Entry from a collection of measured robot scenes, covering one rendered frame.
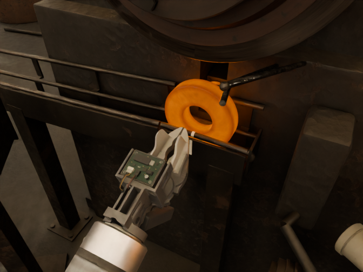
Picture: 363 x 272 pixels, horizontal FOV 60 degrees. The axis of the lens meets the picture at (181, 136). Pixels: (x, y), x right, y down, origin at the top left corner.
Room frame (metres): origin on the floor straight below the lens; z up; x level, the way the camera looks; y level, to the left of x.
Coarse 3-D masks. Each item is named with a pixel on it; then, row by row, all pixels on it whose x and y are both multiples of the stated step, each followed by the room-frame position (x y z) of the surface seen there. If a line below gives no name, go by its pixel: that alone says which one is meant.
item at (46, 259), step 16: (0, 112) 0.59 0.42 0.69; (0, 128) 0.56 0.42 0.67; (0, 144) 0.53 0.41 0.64; (0, 160) 0.50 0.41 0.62; (0, 208) 0.52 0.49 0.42; (0, 224) 0.49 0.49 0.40; (0, 240) 0.47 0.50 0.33; (16, 240) 0.50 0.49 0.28; (0, 256) 0.47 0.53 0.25; (16, 256) 0.48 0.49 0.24; (32, 256) 0.53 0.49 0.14; (48, 256) 0.60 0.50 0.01; (64, 256) 0.60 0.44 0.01
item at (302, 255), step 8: (288, 216) 0.36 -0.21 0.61; (296, 216) 0.36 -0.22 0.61; (280, 224) 0.35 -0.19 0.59; (288, 224) 0.35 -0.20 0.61; (288, 232) 0.33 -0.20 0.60; (288, 240) 0.32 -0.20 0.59; (296, 240) 0.32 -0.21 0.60; (296, 248) 0.31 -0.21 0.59; (296, 256) 0.30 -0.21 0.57; (304, 256) 0.29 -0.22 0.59; (304, 264) 0.28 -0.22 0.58; (312, 264) 0.28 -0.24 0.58
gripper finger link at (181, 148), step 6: (186, 132) 0.44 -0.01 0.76; (180, 138) 0.39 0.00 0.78; (186, 138) 0.43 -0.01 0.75; (180, 144) 0.39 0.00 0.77; (186, 144) 0.41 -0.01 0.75; (174, 150) 0.38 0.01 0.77; (180, 150) 0.39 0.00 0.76; (186, 150) 0.40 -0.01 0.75; (174, 156) 0.38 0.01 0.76; (180, 156) 0.39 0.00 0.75; (168, 162) 0.38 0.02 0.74; (174, 162) 0.37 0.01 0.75; (180, 162) 0.38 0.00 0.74; (174, 168) 0.37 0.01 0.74
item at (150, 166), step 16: (128, 160) 0.35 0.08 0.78; (144, 160) 0.34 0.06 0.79; (160, 160) 0.34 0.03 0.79; (128, 176) 0.32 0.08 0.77; (144, 176) 0.31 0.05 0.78; (160, 176) 0.32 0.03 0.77; (128, 192) 0.31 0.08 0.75; (144, 192) 0.29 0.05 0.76; (160, 192) 0.30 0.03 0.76; (112, 208) 0.27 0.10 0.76; (128, 208) 0.28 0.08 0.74; (144, 208) 0.30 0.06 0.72; (160, 208) 0.31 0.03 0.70; (128, 224) 0.25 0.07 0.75; (144, 240) 0.25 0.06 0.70
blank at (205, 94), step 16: (192, 80) 0.53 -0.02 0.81; (176, 96) 0.53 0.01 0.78; (192, 96) 0.51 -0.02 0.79; (208, 96) 0.50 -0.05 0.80; (176, 112) 0.53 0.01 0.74; (208, 112) 0.49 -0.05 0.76; (224, 112) 0.48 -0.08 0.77; (192, 128) 0.51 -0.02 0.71; (208, 128) 0.51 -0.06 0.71; (224, 128) 0.48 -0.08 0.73
